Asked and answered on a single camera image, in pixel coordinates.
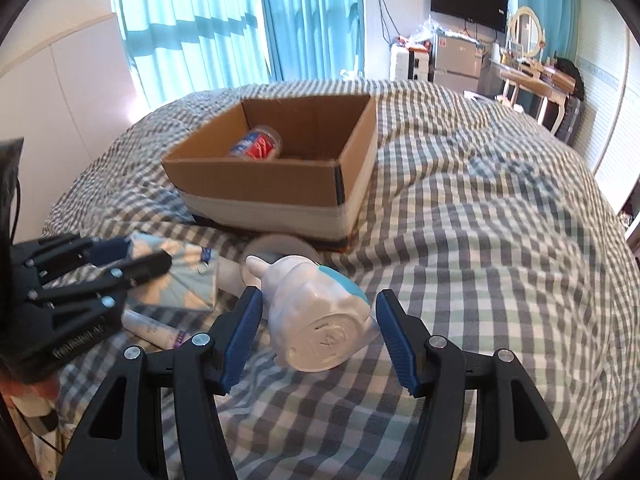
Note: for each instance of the wide teal curtain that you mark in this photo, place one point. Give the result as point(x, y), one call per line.
point(190, 25)

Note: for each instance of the person's left hand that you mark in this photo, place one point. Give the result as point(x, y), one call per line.
point(35, 390)

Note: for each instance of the dark suitcase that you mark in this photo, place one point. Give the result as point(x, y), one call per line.
point(570, 120)

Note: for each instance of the oval white-framed mirror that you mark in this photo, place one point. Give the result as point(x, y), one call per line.
point(526, 30)

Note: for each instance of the white tube with purple band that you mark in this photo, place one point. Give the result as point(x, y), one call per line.
point(150, 330)

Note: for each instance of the white and blue plastic bottle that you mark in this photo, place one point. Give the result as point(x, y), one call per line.
point(310, 310)

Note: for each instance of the stack of brown boxes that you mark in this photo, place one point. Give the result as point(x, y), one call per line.
point(555, 76)

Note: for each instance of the crumpled clear plastic bag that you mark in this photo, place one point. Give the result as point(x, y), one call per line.
point(430, 30)

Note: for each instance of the white dressing table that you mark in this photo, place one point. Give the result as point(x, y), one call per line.
point(530, 82)

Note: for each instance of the cardboard box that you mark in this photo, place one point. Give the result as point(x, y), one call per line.
point(250, 180)

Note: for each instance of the tape roll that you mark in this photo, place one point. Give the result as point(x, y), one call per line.
point(280, 245)

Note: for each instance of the grey checked blanket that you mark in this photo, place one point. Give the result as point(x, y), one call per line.
point(475, 260)

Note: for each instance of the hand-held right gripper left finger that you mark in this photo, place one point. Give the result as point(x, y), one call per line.
point(240, 345)

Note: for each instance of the small silver fridge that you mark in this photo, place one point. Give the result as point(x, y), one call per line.
point(455, 60)

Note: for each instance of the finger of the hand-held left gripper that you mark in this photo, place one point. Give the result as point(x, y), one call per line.
point(150, 267)
point(117, 250)

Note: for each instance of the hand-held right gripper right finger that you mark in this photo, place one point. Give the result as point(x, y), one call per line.
point(397, 345)

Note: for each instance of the white suitcase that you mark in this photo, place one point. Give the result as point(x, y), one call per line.
point(402, 62)

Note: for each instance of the blue patterned tissue pack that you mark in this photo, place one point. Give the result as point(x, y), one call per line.
point(185, 280)

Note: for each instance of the black wall television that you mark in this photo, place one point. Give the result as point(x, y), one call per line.
point(467, 0)

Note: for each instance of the black bag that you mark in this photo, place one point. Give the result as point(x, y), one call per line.
point(570, 77)

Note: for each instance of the red labelled clear jar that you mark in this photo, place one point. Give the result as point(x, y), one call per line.
point(255, 145)

